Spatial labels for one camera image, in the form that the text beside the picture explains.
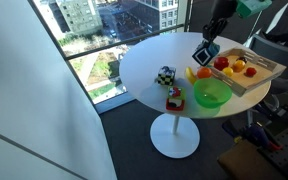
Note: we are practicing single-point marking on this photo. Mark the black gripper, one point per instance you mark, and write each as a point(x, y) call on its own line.
point(215, 29)

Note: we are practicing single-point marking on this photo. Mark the blue number plush cube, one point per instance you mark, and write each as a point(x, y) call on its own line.
point(204, 55)

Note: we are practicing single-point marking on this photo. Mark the red toy apple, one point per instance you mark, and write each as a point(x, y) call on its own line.
point(221, 63)

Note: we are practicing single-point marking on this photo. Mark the yellow toy lemon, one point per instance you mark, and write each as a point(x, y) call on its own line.
point(227, 72)

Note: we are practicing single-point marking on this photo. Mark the dark purple toy plum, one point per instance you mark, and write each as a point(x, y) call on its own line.
point(242, 59)

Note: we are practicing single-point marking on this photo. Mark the yellow orange toy fruit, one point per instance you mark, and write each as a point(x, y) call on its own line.
point(238, 66)

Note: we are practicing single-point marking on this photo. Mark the yellow toy banana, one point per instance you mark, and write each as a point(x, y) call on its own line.
point(189, 76)

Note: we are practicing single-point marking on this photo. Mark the small red toy tomato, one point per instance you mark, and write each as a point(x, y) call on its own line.
point(250, 72)

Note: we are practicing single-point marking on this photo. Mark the green plastic bowl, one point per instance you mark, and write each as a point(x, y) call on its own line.
point(212, 95)

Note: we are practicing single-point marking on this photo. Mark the black white checkered toy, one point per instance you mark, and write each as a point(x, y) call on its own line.
point(166, 78)

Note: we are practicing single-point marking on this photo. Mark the red green plush cube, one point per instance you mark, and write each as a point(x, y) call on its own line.
point(175, 100)

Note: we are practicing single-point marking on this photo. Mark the light wooden tray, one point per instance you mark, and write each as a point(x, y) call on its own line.
point(250, 83)

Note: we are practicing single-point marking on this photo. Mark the dark glass high-rise building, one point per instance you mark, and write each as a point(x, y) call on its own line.
point(157, 11)

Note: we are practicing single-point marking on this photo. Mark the grey office chair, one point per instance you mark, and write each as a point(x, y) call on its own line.
point(277, 53)

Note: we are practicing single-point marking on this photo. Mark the brown cardboard box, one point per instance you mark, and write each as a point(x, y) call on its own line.
point(244, 163)

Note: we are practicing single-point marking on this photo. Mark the grey high-rise building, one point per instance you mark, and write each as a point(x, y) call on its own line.
point(80, 15)

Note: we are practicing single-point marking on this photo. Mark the teal wrist camera housing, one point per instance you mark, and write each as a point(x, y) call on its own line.
point(252, 7)

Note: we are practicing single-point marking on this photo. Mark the dark window frame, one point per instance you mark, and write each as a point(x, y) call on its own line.
point(117, 44)

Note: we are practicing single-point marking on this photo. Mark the white table pedestal base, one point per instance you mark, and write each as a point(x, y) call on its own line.
point(174, 140)

